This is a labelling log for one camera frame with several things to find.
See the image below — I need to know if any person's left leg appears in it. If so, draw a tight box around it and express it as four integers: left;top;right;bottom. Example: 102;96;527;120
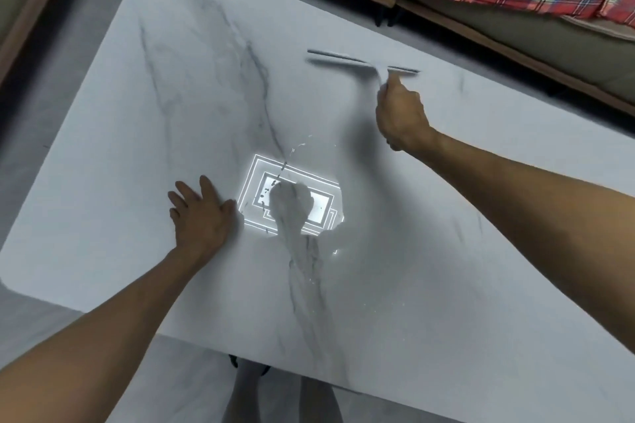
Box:
218;363;271;423

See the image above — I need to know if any person's right leg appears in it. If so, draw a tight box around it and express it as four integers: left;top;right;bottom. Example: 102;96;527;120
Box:
297;375;346;423

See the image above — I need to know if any person's left black sandal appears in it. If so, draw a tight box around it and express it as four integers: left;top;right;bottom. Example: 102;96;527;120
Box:
228;357;271;379

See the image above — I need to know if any person's left hand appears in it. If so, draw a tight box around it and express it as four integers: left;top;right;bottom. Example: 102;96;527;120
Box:
167;175;238;268

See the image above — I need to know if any white marble table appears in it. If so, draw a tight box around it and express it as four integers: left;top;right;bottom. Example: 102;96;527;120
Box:
0;0;635;423

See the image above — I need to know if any person's leg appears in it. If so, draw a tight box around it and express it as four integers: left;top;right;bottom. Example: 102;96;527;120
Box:
297;375;346;423
218;363;271;423

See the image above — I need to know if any person's right hand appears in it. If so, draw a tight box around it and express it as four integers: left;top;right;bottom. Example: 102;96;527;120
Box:
374;75;440;153

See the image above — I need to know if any white squeegee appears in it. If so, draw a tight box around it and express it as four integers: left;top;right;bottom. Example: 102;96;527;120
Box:
306;48;421;91

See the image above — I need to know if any person's left forearm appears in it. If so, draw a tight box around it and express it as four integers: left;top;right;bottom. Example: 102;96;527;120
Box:
0;247;202;423

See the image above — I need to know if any person's right forearm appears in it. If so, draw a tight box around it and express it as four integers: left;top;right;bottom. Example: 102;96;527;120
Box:
411;130;635;354

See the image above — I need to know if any long beige sofa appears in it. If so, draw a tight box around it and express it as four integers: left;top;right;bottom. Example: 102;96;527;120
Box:
233;0;635;119

